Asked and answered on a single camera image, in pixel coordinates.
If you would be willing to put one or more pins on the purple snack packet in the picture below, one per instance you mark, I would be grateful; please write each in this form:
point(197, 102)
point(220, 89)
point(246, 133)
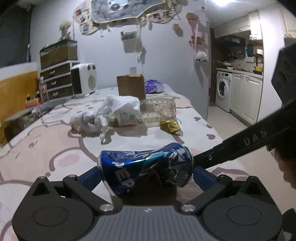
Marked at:
point(153, 87)

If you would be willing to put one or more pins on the black kitchen wall shelf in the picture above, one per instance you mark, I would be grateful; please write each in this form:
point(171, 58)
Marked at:
point(233, 46)

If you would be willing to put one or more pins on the crushed blue Pepsi can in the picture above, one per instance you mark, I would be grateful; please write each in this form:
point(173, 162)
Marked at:
point(123, 171)

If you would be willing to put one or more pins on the white plastic bag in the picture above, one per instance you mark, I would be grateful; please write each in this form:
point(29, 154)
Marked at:
point(126, 104)

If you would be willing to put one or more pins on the white black drawer unit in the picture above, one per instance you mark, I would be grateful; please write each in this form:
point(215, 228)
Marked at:
point(56, 82)

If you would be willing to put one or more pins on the white space heater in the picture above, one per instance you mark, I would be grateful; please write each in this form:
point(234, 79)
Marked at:
point(84, 79)

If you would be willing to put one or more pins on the gold foil wrapper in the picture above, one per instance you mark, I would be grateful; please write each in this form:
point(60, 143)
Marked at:
point(172, 126)

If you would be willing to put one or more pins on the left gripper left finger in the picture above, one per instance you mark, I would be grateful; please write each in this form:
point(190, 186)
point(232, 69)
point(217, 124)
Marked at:
point(79, 193)

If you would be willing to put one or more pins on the brown cardboard box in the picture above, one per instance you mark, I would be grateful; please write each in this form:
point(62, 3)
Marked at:
point(131, 85)

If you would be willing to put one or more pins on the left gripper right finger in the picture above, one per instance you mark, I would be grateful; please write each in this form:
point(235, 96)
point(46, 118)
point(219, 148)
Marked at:
point(213, 187)

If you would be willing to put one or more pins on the pink bear tablecloth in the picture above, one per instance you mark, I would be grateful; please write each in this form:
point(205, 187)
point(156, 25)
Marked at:
point(49, 148)

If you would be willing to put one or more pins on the white kitchen cabinets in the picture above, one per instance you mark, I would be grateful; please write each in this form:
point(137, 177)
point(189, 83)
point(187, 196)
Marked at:
point(246, 97)

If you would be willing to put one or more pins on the glass fish tank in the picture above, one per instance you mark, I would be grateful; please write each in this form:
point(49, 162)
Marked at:
point(58, 52)

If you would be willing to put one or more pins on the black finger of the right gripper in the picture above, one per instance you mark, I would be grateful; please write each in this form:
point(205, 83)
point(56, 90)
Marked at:
point(276, 132)

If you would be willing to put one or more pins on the white washing machine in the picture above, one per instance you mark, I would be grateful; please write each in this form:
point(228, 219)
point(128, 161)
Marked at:
point(223, 90)

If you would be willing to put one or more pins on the person's right hand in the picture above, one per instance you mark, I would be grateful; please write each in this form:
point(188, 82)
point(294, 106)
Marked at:
point(287, 167)

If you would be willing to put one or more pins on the dried flower bouquet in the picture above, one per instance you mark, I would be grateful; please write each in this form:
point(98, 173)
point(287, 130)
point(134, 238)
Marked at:
point(64, 29)

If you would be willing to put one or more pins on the photo collage wall board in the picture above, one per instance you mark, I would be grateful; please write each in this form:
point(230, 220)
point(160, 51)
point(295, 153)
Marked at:
point(94, 15)

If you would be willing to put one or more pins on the clear plastic water bottle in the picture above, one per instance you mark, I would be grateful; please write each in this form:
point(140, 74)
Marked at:
point(153, 111)

